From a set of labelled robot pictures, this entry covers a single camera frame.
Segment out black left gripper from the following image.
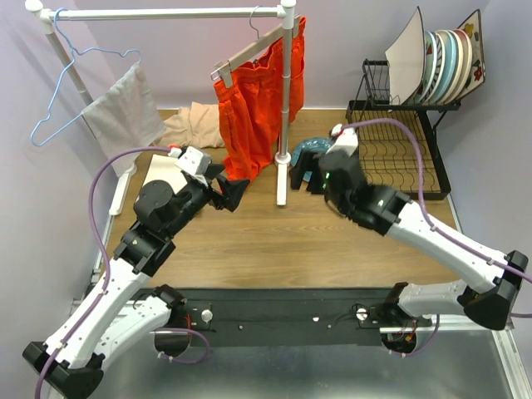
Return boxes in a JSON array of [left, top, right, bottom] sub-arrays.
[[165, 163, 250, 238]]

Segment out teal scalloped ceramic plate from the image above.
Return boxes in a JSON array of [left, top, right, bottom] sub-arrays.
[[291, 137, 332, 182]]

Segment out white square plate black rim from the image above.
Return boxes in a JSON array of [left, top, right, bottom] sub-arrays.
[[142, 155, 187, 194]]

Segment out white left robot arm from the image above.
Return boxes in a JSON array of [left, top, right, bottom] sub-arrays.
[[22, 164, 249, 398]]

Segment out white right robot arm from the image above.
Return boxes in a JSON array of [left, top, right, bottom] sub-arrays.
[[290, 150, 528, 331]]

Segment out white clothes rack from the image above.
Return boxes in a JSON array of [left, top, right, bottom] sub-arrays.
[[24, 1, 292, 207]]

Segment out beige cloth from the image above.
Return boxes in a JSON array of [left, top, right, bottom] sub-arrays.
[[153, 102, 224, 149]]

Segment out orange shorts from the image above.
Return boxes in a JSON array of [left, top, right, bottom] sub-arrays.
[[214, 39, 283, 181]]

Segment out wooden clip hanger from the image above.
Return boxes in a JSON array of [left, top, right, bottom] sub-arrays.
[[210, 1, 301, 87]]

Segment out grey towel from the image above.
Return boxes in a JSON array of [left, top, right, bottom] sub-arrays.
[[81, 62, 165, 158]]

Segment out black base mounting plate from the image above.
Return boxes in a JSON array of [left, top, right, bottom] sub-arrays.
[[166, 288, 431, 347]]

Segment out floral round plate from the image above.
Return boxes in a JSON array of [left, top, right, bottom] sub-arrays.
[[413, 31, 436, 103]]

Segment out blue striped round plate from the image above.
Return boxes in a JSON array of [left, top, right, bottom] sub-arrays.
[[422, 32, 446, 105]]

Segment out cream round plate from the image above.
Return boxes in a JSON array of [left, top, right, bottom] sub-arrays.
[[441, 29, 465, 105]]

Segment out light blue round plate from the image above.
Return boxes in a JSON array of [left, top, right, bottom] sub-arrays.
[[431, 30, 458, 104]]

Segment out pink round plate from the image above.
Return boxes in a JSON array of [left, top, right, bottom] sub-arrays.
[[449, 29, 473, 102]]

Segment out flower pattern square plate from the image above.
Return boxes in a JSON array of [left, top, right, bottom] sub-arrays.
[[457, 9, 485, 100]]

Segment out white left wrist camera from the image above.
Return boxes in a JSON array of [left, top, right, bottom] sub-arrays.
[[175, 146, 212, 186]]

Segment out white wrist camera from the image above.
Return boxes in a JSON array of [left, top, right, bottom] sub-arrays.
[[175, 146, 212, 186], [326, 124, 358, 156]]

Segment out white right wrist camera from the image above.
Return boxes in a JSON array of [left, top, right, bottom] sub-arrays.
[[326, 124, 358, 156]]

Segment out black wire dish rack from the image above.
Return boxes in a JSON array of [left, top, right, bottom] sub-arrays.
[[345, 59, 461, 200]]

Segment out blue wire hanger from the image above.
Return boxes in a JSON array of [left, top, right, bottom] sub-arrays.
[[30, 7, 142, 147]]

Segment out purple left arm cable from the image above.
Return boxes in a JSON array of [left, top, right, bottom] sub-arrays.
[[32, 145, 211, 399]]

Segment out aluminium rail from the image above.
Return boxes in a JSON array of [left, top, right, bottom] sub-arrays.
[[70, 297, 515, 334]]

